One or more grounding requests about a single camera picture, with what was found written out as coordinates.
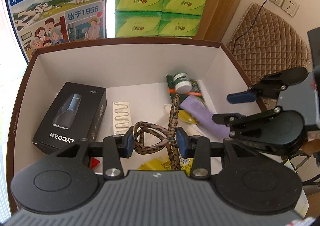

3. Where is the white electric toothbrush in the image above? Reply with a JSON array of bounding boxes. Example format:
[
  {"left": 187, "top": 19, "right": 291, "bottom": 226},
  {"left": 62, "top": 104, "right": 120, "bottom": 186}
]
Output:
[{"left": 178, "top": 118, "right": 206, "bottom": 137}]

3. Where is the white green medicine bottle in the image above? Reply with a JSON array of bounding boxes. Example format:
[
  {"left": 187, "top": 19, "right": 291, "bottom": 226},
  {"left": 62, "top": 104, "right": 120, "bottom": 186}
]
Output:
[{"left": 172, "top": 73, "right": 193, "bottom": 94}]

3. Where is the green tissue multipack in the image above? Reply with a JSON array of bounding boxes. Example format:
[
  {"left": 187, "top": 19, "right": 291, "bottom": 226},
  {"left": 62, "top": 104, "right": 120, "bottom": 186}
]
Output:
[{"left": 115, "top": 0, "right": 206, "bottom": 37}]

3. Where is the purple cream tube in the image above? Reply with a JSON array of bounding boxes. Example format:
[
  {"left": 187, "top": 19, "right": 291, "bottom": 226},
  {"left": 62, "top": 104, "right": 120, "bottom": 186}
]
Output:
[{"left": 180, "top": 95, "right": 230, "bottom": 140}]

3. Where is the brown quilted chair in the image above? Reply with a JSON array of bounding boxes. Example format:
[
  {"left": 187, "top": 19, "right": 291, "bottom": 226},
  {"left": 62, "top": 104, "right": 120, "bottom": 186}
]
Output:
[{"left": 227, "top": 3, "right": 311, "bottom": 84}]

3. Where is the wall power socket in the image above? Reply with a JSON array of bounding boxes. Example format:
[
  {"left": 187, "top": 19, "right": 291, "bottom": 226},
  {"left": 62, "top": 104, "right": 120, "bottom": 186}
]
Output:
[{"left": 269, "top": 0, "right": 300, "bottom": 17}]

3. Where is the blue milk carton box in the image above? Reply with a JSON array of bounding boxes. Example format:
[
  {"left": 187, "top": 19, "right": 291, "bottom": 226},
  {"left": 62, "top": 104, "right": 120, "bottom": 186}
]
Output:
[{"left": 4, "top": 0, "right": 106, "bottom": 61}]

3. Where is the black product box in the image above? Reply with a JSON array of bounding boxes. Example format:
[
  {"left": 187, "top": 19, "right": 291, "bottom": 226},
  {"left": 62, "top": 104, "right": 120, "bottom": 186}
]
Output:
[{"left": 33, "top": 82, "right": 107, "bottom": 154}]

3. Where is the black power cable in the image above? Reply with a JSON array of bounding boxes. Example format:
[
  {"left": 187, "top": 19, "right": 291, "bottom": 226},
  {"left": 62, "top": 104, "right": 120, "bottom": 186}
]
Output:
[{"left": 231, "top": 0, "right": 281, "bottom": 55}]

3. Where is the green round-pattern packet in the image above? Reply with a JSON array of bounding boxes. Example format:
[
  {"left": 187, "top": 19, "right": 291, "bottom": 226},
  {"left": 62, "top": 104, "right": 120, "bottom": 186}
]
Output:
[{"left": 166, "top": 72, "right": 206, "bottom": 110}]

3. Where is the leopard print hair band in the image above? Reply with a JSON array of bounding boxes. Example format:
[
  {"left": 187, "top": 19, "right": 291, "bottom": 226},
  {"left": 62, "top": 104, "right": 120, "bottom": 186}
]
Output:
[{"left": 132, "top": 94, "right": 181, "bottom": 171}]

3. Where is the red snack packet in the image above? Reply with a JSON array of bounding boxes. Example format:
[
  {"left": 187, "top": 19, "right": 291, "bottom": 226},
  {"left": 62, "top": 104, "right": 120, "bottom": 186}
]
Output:
[{"left": 90, "top": 157, "right": 100, "bottom": 169}]

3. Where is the wooden door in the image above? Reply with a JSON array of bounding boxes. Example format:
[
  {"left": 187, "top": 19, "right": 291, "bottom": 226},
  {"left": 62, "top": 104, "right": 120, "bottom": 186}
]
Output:
[{"left": 192, "top": 0, "right": 256, "bottom": 41}]

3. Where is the yellow snack packet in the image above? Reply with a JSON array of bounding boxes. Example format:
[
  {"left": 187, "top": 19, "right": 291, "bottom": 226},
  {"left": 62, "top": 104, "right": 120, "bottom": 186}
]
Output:
[{"left": 138, "top": 105, "right": 197, "bottom": 176}]

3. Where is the brown cardboard storage box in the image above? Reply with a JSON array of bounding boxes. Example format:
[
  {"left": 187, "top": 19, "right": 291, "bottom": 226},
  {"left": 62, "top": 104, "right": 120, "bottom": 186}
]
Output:
[{"left": 6, "top": 37, "right": 268, "bottom": 214}]

